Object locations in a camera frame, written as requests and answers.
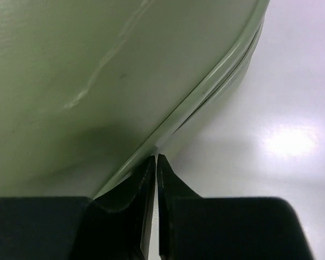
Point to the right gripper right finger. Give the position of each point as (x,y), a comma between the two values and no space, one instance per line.
(194,227)

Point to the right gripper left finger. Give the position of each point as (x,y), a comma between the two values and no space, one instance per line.
(116,225)

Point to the green hard-shell suitcase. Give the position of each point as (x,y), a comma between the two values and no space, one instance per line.
(90,88)

